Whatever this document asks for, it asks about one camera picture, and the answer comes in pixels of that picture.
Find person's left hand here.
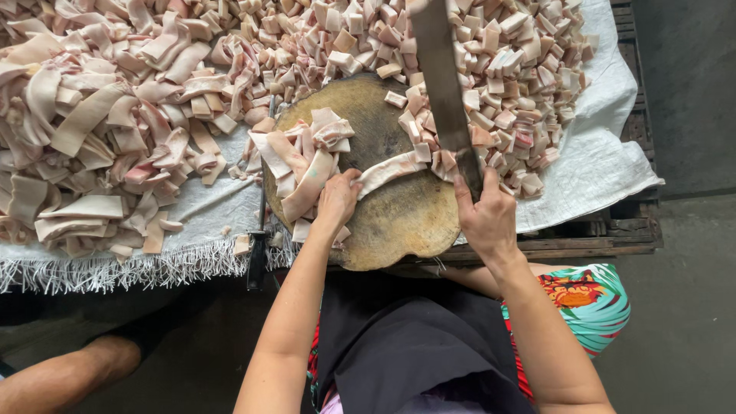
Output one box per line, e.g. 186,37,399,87
314,168,363,232

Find person's right hand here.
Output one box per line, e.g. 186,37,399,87
452,167,519,261

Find long pork skin strip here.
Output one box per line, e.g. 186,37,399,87
353,151,430,201

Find steel cleaver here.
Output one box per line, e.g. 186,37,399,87
408,0,485,203

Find pile of strips on board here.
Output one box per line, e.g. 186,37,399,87
248,107,357,245

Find round wooden chopping board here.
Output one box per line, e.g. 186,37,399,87
261,73,462,272

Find white woven sack cloth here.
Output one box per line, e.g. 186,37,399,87
0,0,666,295

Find colourful patterned shorts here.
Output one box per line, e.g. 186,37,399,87
306,263,632,414

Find dark wooden pallet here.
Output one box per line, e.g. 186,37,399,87
328,0,665,272

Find black apron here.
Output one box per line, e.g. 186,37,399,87
315,269,537,414

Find heap of small pork cubes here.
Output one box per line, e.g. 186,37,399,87
212,0,600,200

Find heap of uncut pork skin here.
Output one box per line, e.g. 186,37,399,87
0,0,278,261

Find black-handled sharpening rod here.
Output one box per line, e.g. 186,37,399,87
246,94,277,291

